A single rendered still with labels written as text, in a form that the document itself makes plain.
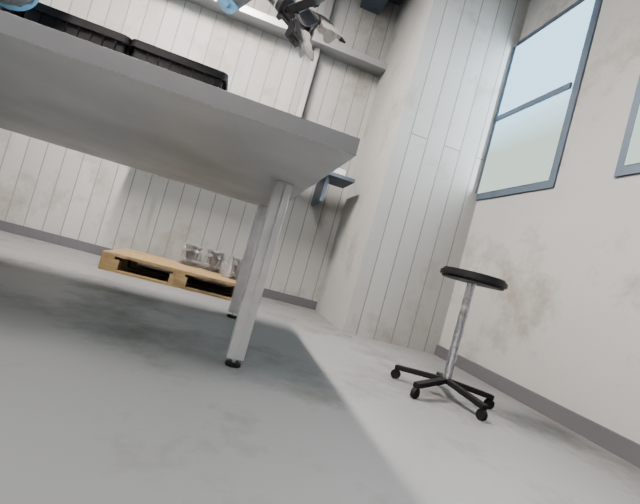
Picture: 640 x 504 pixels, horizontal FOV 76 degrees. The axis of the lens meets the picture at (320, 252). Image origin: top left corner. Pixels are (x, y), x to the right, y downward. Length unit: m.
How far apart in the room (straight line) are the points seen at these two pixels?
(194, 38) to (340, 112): 1.45
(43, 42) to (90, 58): 0.08
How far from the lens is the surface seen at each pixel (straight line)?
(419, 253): 3.15
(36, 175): 4.15
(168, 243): 3.84
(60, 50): 0.96
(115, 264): 3.09
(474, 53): 3.66
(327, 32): 1.38
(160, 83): 0.90
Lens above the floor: 0.41
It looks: 2 degrees up
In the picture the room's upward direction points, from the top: 16 degrees clockwise
